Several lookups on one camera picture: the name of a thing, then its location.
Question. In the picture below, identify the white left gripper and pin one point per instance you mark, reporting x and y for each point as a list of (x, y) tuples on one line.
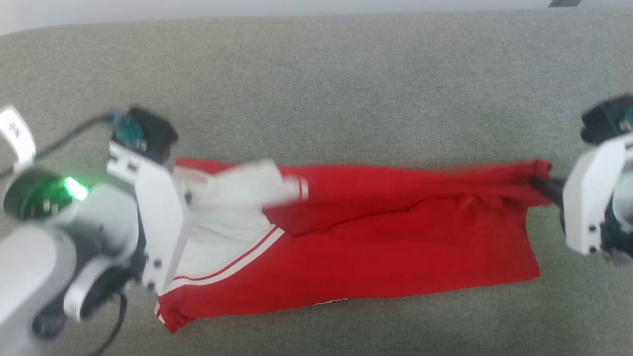
[(160, 217)]

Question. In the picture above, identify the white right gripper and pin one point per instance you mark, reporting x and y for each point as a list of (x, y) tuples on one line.
[(591, 198)]

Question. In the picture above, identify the red and white shirt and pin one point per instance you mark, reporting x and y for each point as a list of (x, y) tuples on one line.
[(395, 242)]

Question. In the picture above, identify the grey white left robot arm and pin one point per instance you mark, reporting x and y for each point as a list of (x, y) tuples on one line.
[(44, 257)]

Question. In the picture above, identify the grey slanted metal bar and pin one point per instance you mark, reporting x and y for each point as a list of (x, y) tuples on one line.
[(565, 3)]

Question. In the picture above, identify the grey fabric sofa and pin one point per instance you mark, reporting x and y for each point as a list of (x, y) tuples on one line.
[(316, 89)]

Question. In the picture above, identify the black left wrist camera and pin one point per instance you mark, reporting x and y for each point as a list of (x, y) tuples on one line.
[(151, 131)]

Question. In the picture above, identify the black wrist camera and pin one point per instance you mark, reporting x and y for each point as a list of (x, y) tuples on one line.
[(151, 131), (606, 121)]

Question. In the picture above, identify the teal left camera plug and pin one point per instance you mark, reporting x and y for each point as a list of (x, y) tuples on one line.
[(129, 134)]

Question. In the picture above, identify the teal camera plug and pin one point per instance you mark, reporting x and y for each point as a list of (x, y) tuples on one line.
[(629, 117), (129, 134)]

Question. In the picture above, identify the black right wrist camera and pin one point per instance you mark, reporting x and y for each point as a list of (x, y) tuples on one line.
[(606, 121)]

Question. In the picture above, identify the teal right camera plug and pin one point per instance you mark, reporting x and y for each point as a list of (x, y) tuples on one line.
[(629, 117)]

